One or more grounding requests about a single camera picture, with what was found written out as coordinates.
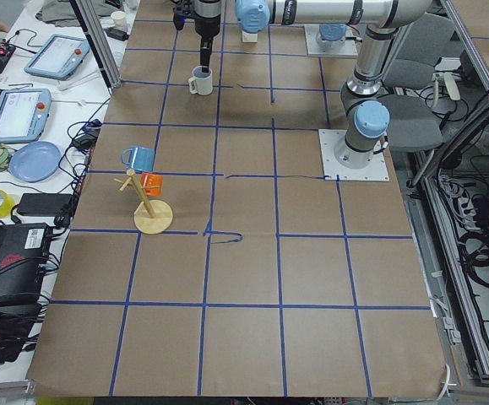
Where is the black power adapter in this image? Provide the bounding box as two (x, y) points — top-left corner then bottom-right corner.
(16, 193), (72, 216)

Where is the blue plate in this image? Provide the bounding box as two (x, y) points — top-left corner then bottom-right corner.
(8, 141), (61, 182)

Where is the blue mug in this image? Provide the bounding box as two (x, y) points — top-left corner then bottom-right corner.
(121, 145), (155, 172)

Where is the grey office chair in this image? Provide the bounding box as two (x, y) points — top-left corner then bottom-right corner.
(378, 12), (457, 151)

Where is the black computer box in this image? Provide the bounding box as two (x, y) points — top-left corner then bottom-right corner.
(0, 223), (52, 306)

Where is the orange mug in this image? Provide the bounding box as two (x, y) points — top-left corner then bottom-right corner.
(140, 172), (163, 197)

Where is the near teach pendant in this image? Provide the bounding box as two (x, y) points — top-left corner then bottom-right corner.
(0, 89), (52, 143)

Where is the aluminium frame post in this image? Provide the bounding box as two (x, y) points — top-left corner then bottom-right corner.
(70, 0), (122, 89)

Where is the paper cup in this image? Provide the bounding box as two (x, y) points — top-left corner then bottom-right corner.
(111, 10), (128, 32)

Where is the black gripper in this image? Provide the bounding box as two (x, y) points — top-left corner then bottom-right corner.
(173, 0), (221, 72)

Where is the wooden mug tree stand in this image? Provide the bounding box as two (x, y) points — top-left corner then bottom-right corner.
(114, 169), (173, 235)

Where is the far teach pendant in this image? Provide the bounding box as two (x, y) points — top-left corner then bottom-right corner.
(24, 35), (90, 80)

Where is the white mug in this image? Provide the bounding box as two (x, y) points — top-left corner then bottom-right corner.
(188, 66), (213, 96)

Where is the teach pendant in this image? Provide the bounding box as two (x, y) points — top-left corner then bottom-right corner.
(0, 89), (52, 143)
(24, 35), (90, 80)

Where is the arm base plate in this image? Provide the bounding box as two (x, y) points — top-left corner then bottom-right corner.
(318, 129), (389, 181)
(304, 24), (361, 59)

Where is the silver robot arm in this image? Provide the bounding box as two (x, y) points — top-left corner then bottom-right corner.
(234, 1), (431, 103)

